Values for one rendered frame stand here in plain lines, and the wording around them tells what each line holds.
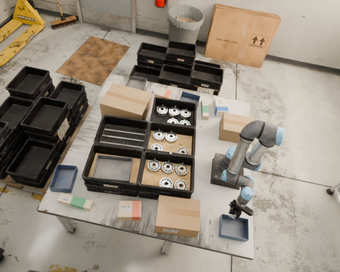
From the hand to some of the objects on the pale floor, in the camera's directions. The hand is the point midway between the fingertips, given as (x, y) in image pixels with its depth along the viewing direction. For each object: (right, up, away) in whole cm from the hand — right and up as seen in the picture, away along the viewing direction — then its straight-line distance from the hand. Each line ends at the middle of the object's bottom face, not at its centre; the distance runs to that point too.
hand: (234, 217), depth 181 cm
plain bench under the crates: (-60, +10, +96) cm, 114 cm away
